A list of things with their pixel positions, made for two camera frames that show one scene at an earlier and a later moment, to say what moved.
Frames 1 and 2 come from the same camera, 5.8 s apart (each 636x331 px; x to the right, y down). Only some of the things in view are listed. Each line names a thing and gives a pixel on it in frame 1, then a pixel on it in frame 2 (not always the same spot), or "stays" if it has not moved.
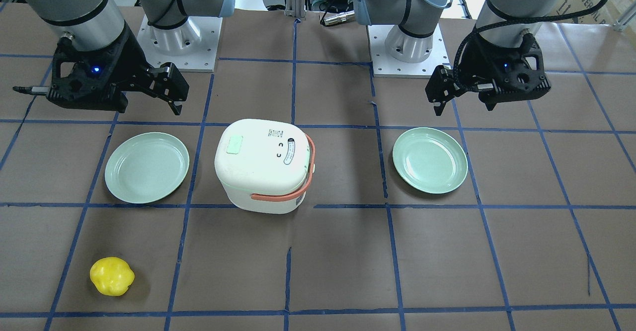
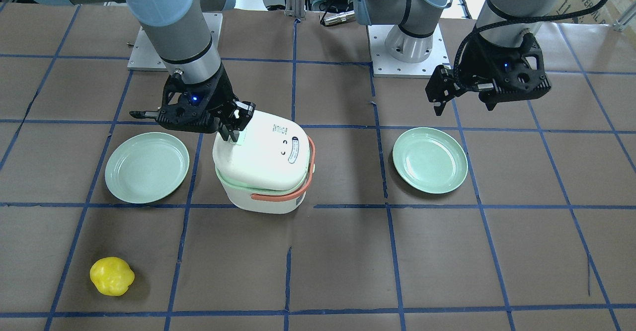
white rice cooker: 266,166 stays
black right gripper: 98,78 to 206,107
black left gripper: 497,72 stays
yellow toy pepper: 112,276 stays
